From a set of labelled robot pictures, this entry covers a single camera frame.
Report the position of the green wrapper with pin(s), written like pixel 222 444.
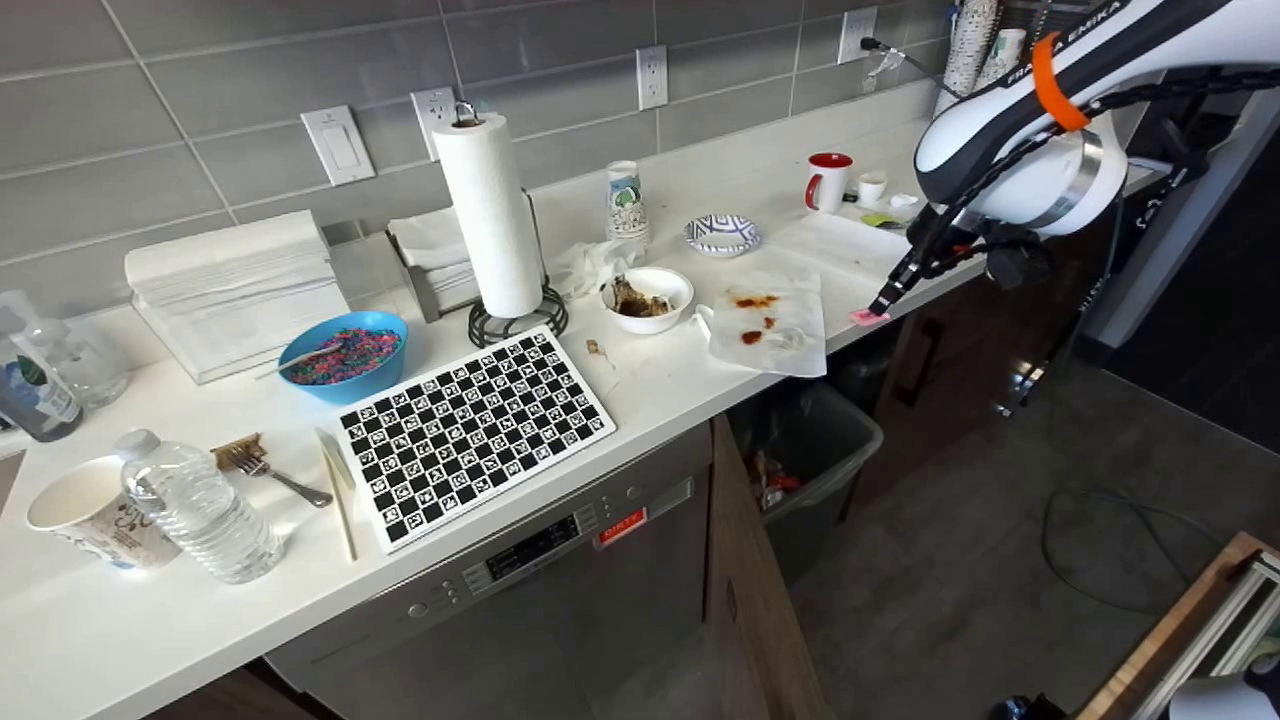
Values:
pixel 879 218

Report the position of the grey trash bin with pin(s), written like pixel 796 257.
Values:
pixel 824 463

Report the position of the white bottle green label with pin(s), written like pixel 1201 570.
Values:
pixel 626 203

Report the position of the stained white napkin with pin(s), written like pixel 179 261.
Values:
pixel 773 326

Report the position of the small patterned plate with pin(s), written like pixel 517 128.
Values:
pixel 724 239

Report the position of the clear glass jar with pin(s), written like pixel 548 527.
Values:
pixel 84 363

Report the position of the folded white towel stack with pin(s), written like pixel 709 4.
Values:
pixel 242 294

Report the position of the napkin dispenser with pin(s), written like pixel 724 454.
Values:
pixel 432 261

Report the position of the open cabinet door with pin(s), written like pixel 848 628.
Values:
pixel 763 603

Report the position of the crumpled white tissue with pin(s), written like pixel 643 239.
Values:
pixel 587 266

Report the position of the metal fork with food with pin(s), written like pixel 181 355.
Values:
pixel 265 469

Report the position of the small pink paper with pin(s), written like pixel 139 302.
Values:
pixel 870 319

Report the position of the clear plastic water bottle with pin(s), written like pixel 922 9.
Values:
pixel 201 505

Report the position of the stacked paper cups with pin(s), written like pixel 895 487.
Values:
pixel 968 53

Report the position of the white paper towel roll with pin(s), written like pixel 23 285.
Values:
pixel 491 223

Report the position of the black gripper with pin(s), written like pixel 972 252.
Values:
pixel 962 241

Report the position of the dark label bottle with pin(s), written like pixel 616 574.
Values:
pixel 35 384

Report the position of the wooden chopstick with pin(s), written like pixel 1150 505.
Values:
pixel 340 495

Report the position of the small white cup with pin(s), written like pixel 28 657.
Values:
pixel 872 189

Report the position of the shiny metal fitting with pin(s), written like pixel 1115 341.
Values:
pixel 1022 384

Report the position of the orange snack wrapper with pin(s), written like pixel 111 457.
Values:
pixel 771 479

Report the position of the white wall switch plate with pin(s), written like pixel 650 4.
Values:
pixel 339 145

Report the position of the black white checkered mat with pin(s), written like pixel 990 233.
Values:
pixel 473 435

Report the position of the white wall outlet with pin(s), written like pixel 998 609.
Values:
pixel 432 122
pixel 653 79
pixel 857 38

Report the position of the steel dishwasher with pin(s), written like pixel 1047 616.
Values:
pixel 534 585

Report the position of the white paper cup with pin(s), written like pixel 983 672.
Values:
pixel 101 515

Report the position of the white mug red rim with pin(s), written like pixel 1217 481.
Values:
pixel 824 187

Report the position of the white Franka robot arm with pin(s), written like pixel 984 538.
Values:
pixel 1144 83

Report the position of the white bowl with leftovers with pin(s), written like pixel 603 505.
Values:
pixel 645 302

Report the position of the wooden furniture piece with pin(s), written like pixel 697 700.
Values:
pixel 1187 624

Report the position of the dark wood base cabinet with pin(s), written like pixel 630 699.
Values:
pixel 962 384

